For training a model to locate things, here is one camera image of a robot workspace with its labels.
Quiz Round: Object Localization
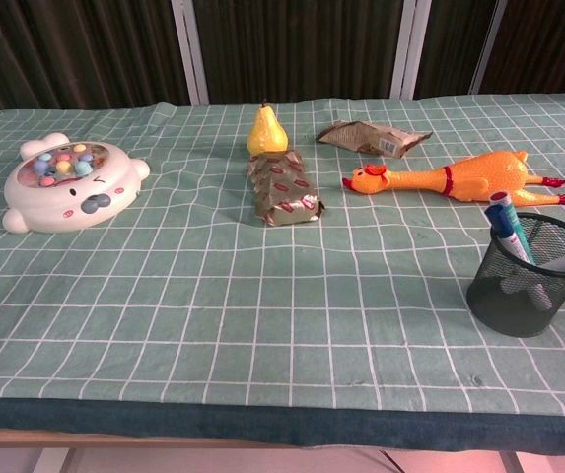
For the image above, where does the crumpled brown wrapper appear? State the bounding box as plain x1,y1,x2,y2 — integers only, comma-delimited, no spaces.
314,119,435,160

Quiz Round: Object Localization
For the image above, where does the white seal fishing toy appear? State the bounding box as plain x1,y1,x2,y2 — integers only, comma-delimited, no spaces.
1,132,152,235

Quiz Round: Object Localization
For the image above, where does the gold foil snack package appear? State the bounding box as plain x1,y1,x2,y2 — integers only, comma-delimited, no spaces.
246,149,329,229

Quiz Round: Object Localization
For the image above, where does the yellow pear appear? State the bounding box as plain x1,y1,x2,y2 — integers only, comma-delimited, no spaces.
246,98,290,156

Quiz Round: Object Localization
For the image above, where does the black mesh pen holder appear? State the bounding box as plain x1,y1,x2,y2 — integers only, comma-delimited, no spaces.
465,211,565,339

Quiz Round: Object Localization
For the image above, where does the dark cable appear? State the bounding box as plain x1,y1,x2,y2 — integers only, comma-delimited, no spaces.
378,448,404,473

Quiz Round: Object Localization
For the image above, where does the orange rubber chicken toy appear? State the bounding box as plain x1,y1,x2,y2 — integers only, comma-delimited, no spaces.
341,149,565,209

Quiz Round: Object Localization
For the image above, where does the wooden table edge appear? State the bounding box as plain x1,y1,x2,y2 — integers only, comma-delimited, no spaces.
0,427,322,451

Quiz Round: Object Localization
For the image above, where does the white frame post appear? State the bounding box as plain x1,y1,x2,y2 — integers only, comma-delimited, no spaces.
388,0,434,101
469,0,509,97
170,0,211,106

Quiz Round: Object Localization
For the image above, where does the grey table leg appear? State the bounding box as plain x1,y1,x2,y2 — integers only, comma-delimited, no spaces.
497,449,526,473
33,446,79,473

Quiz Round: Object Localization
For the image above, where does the green checked tablecloth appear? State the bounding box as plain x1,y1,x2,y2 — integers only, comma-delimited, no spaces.
0,92,565,450

